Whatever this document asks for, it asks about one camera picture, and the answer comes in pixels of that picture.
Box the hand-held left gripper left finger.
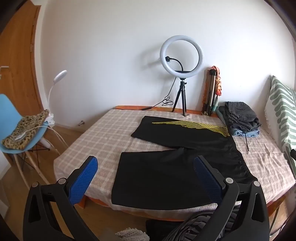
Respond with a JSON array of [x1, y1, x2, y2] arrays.
[[22, 156, 100, 241]]

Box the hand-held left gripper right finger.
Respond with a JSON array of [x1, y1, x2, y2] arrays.
[[162, 155, 270, 241]]

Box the black pants with yellow print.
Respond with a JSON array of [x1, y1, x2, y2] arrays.
[[111, 115, 259, 208]]

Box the dark grey folded pants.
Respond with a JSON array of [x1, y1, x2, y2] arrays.
[[224, 101, 262, 133]]

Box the beige plaid blanket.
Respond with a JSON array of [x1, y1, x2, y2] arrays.
[[54, 108, 295, 217]]

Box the person's dark striped clothing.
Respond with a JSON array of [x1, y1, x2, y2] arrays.
[[146, 206, 242, 241]]

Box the light blue denim jeans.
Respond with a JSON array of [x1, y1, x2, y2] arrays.
[[232, 129, 260, 138]]

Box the grey-blue folded garment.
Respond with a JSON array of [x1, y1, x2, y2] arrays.
[[216, 106, 230, 126]]

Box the white knitted cloth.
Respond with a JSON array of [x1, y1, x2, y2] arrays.
[[115, 228, 150, 241]]

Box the leopard print cushion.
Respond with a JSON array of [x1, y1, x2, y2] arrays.
[[2, 109, 50, 150]]

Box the folded silver tripod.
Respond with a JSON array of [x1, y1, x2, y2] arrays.
[[202, 68, 219, 116]]

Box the small black tripod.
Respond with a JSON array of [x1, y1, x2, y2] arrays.
[[172, 78, 188, 116]]

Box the orange floral cloth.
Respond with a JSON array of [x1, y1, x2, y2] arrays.
[[210, 66, 223, 96]]

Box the green and white striped pillow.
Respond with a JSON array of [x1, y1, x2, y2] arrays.
[[265, 75, 296, 163]]

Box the blue chair with wooden legs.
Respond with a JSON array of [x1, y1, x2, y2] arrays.
[[0, 94, 70, 183]]

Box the white clip lamp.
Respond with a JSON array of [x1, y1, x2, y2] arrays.
[[45, 70, 68, 126]]

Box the wooden door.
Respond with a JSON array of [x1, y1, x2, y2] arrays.
[[0, 5, 44, 163]]

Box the black cord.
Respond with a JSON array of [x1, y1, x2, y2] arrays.
[[243, 133, 250, 155]]

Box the white lamp cable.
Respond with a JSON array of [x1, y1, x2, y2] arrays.
[[13, 123, 70, 154]]

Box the white ring light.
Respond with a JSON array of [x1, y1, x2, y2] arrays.
[[159, 35, 205, 77]]

